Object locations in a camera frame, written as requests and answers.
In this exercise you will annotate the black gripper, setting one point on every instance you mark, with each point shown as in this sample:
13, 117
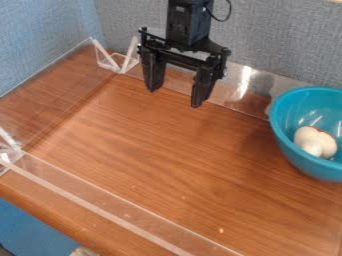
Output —
186, 47

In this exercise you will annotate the blue plastic bowl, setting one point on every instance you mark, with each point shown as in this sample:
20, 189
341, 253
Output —
306, 122

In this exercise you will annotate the white toy mushroom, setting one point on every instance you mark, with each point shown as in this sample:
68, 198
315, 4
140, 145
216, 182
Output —
315, 141

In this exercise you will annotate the clear acrylic back panel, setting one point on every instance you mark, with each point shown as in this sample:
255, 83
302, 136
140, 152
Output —
246, 89

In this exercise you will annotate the clear acrylic panel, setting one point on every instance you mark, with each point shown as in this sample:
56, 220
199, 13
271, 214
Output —
246, 89
43, 100

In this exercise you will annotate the clear acrylic left panel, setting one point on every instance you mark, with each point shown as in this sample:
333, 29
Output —
43, 100

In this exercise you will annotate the clear acrylic corner bracket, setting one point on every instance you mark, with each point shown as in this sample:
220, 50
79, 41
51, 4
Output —
116, 62

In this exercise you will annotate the clear acrylic front bracket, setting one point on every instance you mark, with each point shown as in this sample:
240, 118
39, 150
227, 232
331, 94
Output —
9, 148

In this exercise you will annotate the clear acrylic front rail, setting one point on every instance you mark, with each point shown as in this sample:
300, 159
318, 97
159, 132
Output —
134, 218

